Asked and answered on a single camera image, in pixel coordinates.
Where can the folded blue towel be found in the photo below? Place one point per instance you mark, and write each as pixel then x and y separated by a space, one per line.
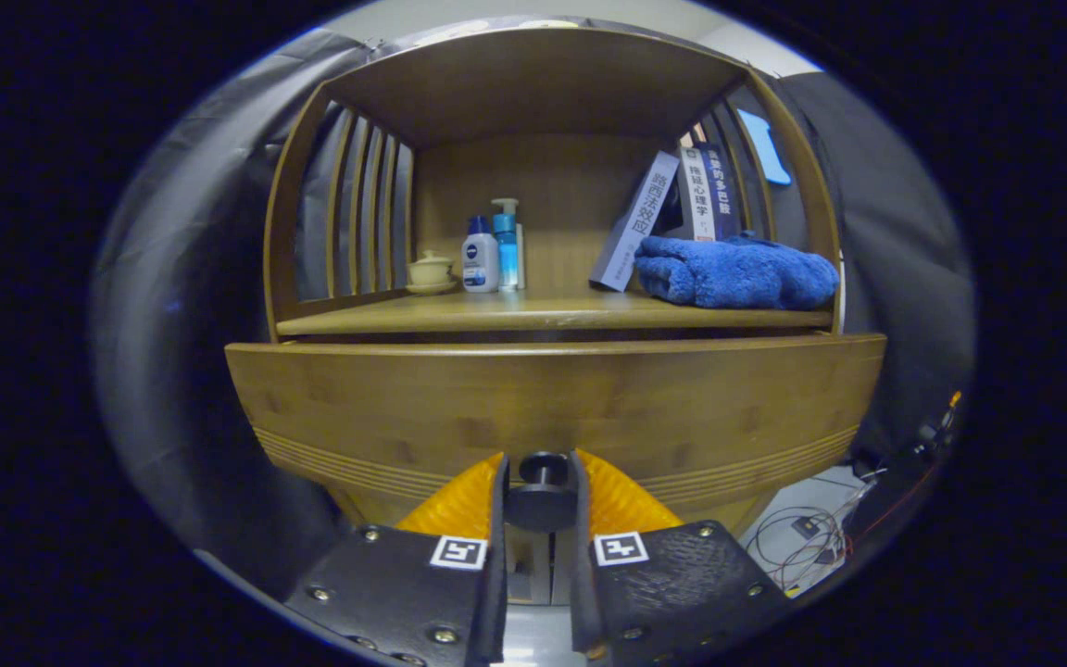
pixel 737 273

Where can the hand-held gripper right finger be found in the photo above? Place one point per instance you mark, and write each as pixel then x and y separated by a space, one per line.
pixel 582 584

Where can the beige teacup with saucer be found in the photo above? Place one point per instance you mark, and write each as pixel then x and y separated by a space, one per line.
pixel 430 271

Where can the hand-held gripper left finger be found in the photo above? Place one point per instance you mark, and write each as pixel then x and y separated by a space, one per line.
pixel 498 593

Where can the white lotion bottle blue cap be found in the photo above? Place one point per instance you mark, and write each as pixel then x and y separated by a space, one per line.
pixel 480 264

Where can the black drawer knob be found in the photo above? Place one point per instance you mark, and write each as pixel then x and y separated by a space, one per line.
pixel 541 500

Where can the white spine book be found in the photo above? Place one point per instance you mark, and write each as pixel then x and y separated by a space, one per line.
pixel 697 195

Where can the wooden countertop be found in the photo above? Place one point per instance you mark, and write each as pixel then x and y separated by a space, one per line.
pixel 543 310

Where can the wooden cabinet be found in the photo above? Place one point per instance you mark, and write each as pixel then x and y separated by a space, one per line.
pixel 533 83

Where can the black backdrop cloth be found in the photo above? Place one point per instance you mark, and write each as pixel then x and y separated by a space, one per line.
pixel 191 278

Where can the blue pump bottle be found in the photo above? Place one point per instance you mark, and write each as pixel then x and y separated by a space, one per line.
pixel 506 245

